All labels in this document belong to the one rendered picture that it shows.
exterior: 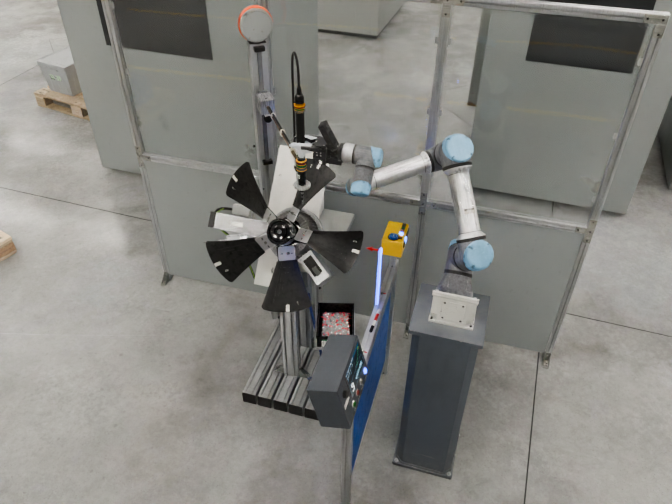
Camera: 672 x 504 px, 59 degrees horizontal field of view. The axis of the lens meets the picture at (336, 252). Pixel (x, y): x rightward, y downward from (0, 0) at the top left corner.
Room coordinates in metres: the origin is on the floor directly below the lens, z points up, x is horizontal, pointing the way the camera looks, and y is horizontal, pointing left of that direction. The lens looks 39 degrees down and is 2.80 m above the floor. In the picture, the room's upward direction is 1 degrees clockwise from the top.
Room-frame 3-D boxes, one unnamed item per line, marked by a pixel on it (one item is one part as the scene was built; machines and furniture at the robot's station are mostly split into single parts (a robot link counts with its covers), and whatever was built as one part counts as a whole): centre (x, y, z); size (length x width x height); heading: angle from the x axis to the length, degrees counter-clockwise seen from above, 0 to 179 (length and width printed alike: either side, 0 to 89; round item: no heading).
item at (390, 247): (2.28, -0.28, 1.02); 0.16 x 0.10 x 0.11; 164
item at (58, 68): (6.06, 2.74, 0.31); 0.60 x 0.42 x 0.33; 153
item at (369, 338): (1.90, -0.18, 0.82); 0.90 x 0.04 x 0.08; 164
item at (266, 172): (2.78, 0.38, 0.90); 0.08 x 0.06 x 1.80; 109
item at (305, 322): (2.45, 0.18, 0.58); 0.09 x 0.05 x 1.15; 74
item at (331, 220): (2.66, 0.10, 0.85); 0.36 x 0.24 x 0.03; 74
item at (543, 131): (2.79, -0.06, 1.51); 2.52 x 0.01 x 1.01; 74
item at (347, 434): (1.49, -0.06, 0.39); 0.04 x 0.04 x 0.78; 74
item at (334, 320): (1.88, 0.00, 0.83); 0.19 x 0.14 x 0.03; 179
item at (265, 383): (2.32, 0.22, 0.04); 0.62 x 0.45 x 0.08; 164
